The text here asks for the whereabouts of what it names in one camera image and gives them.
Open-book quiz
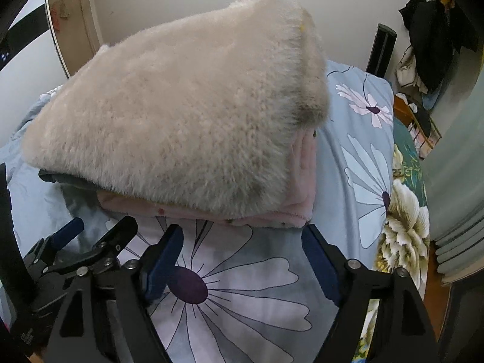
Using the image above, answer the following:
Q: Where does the white wardrobe with black stripe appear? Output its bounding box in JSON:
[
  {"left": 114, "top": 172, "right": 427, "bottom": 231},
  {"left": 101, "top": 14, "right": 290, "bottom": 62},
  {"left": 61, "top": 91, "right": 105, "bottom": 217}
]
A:
[{"left": 0, "top": 0, "right": 67, "bottom": 144}]

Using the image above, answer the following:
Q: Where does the beige fuzzy cartoon sweater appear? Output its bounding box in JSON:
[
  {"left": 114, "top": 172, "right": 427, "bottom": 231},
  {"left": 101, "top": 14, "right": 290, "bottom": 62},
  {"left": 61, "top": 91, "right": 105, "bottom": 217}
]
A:
[{"left": 22, "top": 0, "right": 330, "bottom": 215}]

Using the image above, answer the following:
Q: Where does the pale green curtain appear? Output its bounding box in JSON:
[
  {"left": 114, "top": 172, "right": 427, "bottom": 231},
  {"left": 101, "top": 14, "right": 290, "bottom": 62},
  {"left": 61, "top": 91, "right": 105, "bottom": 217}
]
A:
[{"left": 423, "top": 74, "right": 483, "bottom": 284}]

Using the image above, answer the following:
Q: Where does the blue floral duvet cover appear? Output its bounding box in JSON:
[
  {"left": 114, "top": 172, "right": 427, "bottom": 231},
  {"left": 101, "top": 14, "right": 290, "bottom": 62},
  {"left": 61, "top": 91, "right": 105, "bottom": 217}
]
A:
[{"left": 1, "top": 61, "right": 394, "bottom": 362}]

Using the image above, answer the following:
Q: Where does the folded grey garment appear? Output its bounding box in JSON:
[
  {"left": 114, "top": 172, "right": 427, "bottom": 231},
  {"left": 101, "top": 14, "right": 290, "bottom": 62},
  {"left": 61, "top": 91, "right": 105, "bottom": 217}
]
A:
[{"left": 38, "top": 169, "right": 101, "bottom": 191}]

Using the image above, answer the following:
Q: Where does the green floral bed sheet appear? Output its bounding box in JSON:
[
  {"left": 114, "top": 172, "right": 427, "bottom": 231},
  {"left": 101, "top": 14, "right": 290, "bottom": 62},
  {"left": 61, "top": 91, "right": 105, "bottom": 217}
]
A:
[{"left": 351, "top": 116, "right": 433, "bottom": 363}]

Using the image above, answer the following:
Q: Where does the folded pink garment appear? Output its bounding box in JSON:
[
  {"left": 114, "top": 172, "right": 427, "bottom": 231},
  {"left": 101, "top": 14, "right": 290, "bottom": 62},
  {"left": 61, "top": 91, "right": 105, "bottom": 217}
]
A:
[{"left": 97, "top": 127, "right": 317, "bottom": 228}]

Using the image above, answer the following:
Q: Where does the wooden door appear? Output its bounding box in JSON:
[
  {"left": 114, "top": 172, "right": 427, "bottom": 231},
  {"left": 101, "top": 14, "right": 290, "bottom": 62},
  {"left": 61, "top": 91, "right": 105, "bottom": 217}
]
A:
[{"left": 45, "top": 0, "right": 103, "bottom": 77}]

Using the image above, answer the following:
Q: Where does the black tower speaker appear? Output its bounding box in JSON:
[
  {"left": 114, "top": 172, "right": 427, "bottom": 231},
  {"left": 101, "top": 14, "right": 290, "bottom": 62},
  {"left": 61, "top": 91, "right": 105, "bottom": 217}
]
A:
[{"left": 366, "top": 23, "right": 397, "bottom": 78}]

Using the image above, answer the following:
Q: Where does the pile of dark clothes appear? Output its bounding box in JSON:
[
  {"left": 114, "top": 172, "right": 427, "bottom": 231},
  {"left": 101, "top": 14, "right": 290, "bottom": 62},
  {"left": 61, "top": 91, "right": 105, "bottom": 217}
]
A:
[{"left": 396, "top": 0, "right": 479, "bottom": 94}]

